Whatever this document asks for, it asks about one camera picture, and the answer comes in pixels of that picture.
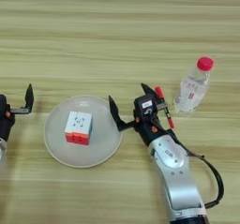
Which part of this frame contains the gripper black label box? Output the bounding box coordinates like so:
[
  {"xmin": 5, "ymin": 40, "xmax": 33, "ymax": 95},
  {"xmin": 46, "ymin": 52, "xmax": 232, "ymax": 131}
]
[
  {"xmin": 0, "ymin": 94, "xmax": 8, "ymax": 112},
  {"xmin": 134, "ymin": 94, "xmax": 155, "ymax": 118}
]

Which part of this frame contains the clear bottle red cap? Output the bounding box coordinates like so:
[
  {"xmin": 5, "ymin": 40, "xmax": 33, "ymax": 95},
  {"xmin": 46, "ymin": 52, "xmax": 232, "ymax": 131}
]
[{"xmin": 172, "ymin": 56, "xmax": 215, "ymax": 114}]

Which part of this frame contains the red black marker pen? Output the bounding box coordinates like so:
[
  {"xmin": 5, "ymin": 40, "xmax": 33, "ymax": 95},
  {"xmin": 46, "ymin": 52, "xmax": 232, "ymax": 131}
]
[{"xmin": 155, "ymin": 85, "xmax": 176, "ymax": 130}]

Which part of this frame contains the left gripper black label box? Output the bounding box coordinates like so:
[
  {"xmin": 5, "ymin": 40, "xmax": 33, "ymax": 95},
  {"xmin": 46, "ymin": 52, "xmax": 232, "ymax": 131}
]
[{"xmin": 0, "ymin": 94, "xmax": 8, "ymax": 112}]

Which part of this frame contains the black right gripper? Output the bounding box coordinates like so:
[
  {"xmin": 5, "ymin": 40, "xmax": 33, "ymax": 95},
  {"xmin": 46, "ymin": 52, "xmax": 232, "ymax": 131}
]
[{"xmin": 108, "ymin": 82, "xmax": 172, "ymax": 147}]

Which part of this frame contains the round white plate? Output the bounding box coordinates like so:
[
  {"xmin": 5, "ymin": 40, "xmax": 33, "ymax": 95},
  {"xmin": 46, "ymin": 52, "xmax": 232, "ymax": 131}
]
[{"xmin": 43, "ymin": 95, "xmax": 124, "ymax": 169}]

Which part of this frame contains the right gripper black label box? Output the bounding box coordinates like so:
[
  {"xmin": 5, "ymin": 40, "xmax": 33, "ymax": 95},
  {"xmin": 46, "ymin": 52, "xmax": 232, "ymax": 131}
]
[{"xmin": 134, "ymin": 94, "xmax": 155, "ymax": 118}]

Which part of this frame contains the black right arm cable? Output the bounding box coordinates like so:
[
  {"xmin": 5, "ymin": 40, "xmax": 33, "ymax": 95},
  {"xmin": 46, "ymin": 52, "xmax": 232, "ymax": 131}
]
[{"xmin": 168, "ymin": 130, "xmax": 225, "ymax": 210}]

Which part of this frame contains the colourful puzzle cube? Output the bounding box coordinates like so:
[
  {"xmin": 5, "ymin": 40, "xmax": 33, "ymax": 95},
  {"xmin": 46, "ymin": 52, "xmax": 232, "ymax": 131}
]
[{"xmin": 64, "ymin": 111, "xmax": 94, "ymax": 146}]

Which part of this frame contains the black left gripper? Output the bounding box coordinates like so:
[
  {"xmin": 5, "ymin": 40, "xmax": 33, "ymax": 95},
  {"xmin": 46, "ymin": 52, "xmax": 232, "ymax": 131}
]
[{"xmin": 0, "ymin": 83, "xmax": 35, "ymax": 142}]

